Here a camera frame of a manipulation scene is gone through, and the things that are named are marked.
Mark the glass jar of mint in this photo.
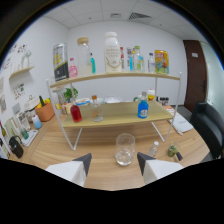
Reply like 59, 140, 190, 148
167, 142, 181, 158

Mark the black and silver can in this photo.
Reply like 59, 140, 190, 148
52, 42, 70, 82

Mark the small teal cup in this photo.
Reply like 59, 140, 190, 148
20, 128, 29, 140

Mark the yellow and red cup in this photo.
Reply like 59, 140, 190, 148
147, 88, 156, 102

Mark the clear drinking glass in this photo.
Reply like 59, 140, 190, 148
115, 132, 136, 167

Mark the white notebook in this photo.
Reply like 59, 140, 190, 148
169, 111, 194, 135

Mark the white kitchen scale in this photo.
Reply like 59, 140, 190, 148
20, 129, 39, 148

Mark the red liquid bottle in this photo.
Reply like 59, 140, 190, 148
69, 99, 83, 123

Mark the white and blue bottle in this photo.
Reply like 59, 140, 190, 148
31, 114, 43, 130

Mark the black bag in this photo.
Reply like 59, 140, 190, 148
8, 135, 24, 159

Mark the orange printed booklet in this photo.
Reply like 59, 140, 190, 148
164, 105, 177, 115

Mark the blue liquid bottle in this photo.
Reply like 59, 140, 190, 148
137, 91, 150, 119

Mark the orange storage basket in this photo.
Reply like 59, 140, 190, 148
34, 101, 56, 122

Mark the clear bottle orange cap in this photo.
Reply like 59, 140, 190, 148
90, 95, 104, 123

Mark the black chair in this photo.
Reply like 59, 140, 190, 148
189, 101, 224, 160

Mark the two-tier wooden shelf rack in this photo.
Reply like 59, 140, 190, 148
46, 70, 183, 152

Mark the row of small dark bottles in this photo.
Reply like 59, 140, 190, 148
156, 96, 169, 105

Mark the white desktop device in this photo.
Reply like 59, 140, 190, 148
16, 111, 32, 132

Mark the blue rimmed bowl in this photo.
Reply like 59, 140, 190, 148
74, 97, 91, 107

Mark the green item in basket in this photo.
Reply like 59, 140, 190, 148
38, 95, 46, 108

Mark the small potted green plant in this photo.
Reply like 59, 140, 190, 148
63, 87, 79, 103

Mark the white kitchen appliance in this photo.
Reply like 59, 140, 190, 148
23, 95, 40, 119

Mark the white bowl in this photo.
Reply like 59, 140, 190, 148
89, 97, 105, 104

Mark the white plate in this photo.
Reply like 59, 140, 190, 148
104, 96, 123, 104

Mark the pink liquid bottle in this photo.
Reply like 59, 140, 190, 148
68, 57, 79, 79

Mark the dark brown door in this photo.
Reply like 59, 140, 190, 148
182, 39, 208, 113

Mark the small clear water bottle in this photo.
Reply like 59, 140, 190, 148
147, 52, 157, 74

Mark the yellow cartoon snack can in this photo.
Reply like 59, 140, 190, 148
154, 49, 170, 75

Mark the teal liquid bottle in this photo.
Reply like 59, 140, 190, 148
89, 53, 97, 74

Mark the clear bottle green cap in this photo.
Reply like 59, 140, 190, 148
133, 45, 146, 73

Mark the slim blue bottle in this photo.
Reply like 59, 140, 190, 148
129, 49, 136, 73

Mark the red and white box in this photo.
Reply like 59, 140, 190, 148
120, 46, 126, 72

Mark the glass jar with cork lid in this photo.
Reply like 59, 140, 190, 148
76, 36, 93, 77

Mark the large white milk bottle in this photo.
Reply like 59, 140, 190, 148
103, 31, 123, 73

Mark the ceiling air vent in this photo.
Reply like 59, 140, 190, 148
128, 12, 151, 21

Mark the grey wall socket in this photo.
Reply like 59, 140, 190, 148
11, 102, 22, 115

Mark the wall photo cluster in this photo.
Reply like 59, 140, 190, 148
13, 83, 27, 100

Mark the wooden wall shelf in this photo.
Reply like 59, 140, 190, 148
8, 65, 35, 80

